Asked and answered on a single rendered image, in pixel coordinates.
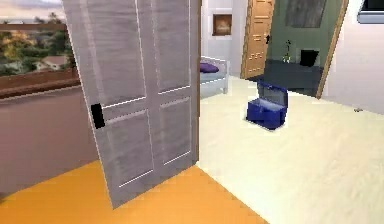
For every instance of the orange wooden room door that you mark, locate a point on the orange wooden room door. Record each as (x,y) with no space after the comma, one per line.
(257,38)

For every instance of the small green house plant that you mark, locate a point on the small green house plant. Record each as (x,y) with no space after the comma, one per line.
(287,51)

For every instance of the grey framed window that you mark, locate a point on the grey framed window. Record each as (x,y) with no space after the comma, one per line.
(370,11)

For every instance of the window with landscape view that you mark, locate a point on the window with landscape view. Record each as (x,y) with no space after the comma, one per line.
(33,50)

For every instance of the brown framed picture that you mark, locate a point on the brown framed picture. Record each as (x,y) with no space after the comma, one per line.
(222,24)

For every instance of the purple pillow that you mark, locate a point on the purple pillow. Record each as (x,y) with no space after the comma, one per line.
(208,68)

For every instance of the grey panelled room door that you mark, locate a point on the grey panelled room door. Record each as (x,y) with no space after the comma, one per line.
(133,100)

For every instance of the white bed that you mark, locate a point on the white bed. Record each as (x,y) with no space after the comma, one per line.
(215,76)

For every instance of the blue open box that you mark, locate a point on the blue open box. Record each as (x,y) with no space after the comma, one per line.
(268,108)

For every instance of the small dark floor object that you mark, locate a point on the small dark floor object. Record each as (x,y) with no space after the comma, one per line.
(358,109)

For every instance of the grey framed wall picture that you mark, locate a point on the grey framed wall picture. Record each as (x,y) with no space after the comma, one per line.
(305,12)

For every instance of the dark grey low cabinet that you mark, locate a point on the dark grey low cabinet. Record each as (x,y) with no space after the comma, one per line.
(293,75)

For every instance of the black square object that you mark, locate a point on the black square object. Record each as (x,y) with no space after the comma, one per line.
(308,57)

